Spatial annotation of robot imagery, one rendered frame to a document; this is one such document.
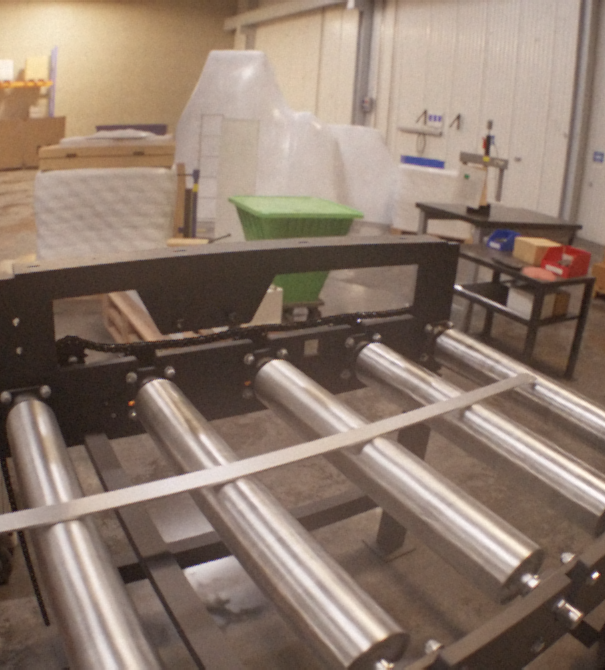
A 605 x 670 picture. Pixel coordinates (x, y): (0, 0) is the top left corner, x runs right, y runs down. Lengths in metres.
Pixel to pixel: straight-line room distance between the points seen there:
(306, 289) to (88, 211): 1.83
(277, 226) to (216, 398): 2.49
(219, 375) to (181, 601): 0.66
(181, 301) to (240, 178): 3.76
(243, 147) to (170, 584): 4.36
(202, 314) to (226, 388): 0.21
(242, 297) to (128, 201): 3.26
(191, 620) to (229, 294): 0.76
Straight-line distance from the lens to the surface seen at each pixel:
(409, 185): 7.99
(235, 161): 4.99
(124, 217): 4.58
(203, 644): 0.85
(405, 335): 1.70
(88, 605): 0.74
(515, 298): 3.65
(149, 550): 1.00
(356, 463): 1.07
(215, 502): 0.93
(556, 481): 1.14
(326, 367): 1.55
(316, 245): 1.41
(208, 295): 1.31
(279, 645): 1.84
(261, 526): 0.85
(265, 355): 1.41
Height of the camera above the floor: 1.46
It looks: 22 degrees down
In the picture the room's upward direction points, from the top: 4 degrees clockwise
